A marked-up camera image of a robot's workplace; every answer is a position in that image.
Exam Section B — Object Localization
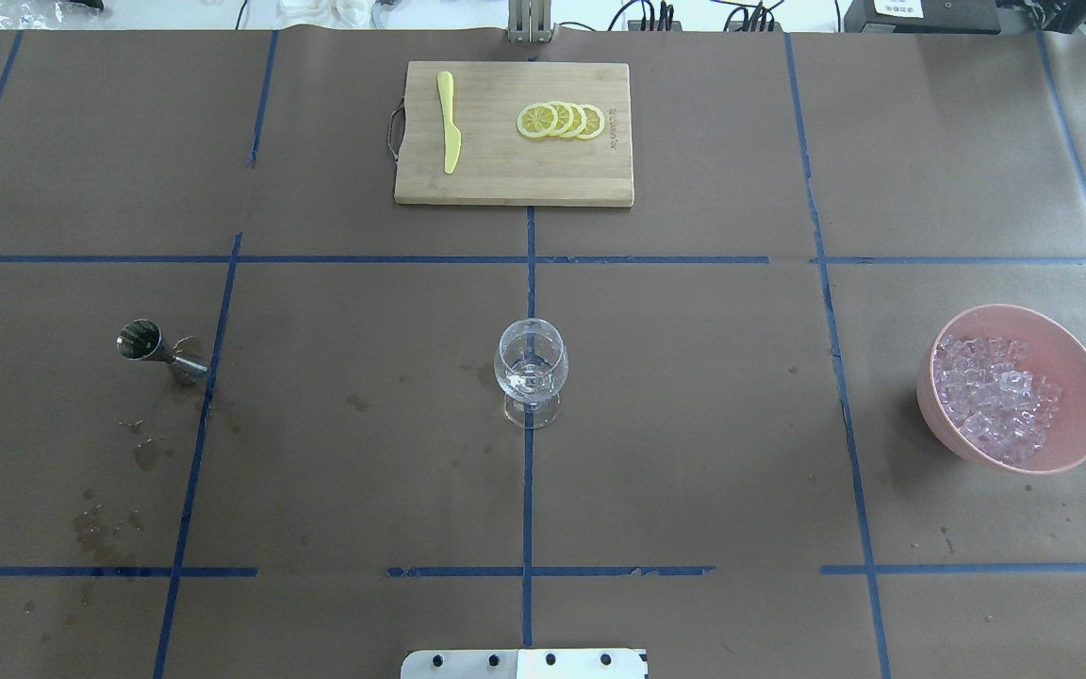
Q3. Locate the pink bowl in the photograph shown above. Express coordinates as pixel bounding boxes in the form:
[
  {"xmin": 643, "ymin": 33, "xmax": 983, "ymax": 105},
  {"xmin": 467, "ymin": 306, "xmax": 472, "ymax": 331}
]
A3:
[{"xmin": 915, "ymin": 304, "xmax": 1086, "ymax": 474}]

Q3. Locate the yellow plastic knife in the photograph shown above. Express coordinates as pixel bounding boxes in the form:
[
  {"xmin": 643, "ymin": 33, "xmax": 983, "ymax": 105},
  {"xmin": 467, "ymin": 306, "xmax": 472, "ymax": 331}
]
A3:
[{"xmin": 435, "ymin": 72, "xmax": 462, "ymax": 174}]

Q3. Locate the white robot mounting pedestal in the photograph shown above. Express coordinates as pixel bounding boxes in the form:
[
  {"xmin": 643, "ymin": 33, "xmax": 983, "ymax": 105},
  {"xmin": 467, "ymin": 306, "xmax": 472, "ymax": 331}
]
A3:
[{"xmin": 400, "ymin": 646, "xmax": 651, "ymax": 678}]

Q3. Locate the steel cocktail jigger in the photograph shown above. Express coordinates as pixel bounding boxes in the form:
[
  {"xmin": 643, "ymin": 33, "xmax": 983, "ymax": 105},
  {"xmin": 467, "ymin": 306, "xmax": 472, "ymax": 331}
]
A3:
[{"xmin": 115, "ymin": 319, "xmax": 209, "ymax": 383}]

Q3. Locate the aluminium frame post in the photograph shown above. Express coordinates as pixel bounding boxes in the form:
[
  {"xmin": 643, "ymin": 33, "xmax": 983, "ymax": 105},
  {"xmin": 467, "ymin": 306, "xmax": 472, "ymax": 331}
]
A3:
[{"xmin": 507, "ymin": 0, "xmax": 554, "ymax": 45}]

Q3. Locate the bamboo cutting board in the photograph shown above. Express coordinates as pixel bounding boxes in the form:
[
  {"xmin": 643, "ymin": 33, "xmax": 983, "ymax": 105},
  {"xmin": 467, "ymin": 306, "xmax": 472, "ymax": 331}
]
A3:
[{"xmin": 395, "ymin": 60, "xmax": 636, "ymax": 208}]

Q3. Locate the clear wine glass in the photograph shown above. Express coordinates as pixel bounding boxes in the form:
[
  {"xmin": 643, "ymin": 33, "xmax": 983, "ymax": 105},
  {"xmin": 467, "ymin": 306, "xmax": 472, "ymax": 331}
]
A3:
[{"xmin": 494, "ymin": 318, "xmax": 569, "ymax": 430}]

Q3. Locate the clear ice cubes pile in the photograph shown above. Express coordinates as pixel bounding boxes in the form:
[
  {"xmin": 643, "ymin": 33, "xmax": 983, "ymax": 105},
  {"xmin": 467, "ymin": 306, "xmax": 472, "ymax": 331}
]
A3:
[{"xmin": 932, "ymin": 334, "xmax": 1064, "ymax": 469}]

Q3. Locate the lemon slice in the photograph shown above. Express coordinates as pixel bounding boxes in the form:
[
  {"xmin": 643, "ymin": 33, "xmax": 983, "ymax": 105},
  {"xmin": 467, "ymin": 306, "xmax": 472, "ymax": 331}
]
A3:
[
  {"xmin": 516, "ymin": 103, "xmax": 560, "ymax": 139},
  {"xmin": 574, "ymin": 104, "xmax": 606, "ymax": 141},
  {"xmin": 560, "ymin": 103, "xmax": 588, "ymax": 139},
  {"xmin": 548, "ymin": 102, "xmax": 574, "ymax": 137}
]

